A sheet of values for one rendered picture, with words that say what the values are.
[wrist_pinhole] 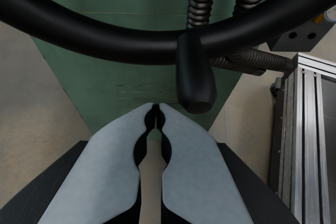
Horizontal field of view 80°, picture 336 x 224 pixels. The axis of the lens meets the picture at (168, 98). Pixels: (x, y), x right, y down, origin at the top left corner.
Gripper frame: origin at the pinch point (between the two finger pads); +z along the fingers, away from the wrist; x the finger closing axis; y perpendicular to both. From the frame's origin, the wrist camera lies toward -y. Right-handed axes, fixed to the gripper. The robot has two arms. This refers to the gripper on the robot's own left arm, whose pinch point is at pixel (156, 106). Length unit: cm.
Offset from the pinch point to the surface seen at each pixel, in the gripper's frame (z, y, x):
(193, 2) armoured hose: 10.5, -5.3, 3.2
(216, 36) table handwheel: 4.7, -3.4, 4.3
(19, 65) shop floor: 85, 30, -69
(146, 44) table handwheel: 4.8, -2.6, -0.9
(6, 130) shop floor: 55, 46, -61
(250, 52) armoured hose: 14.6, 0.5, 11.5
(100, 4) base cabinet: 24.5, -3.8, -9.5
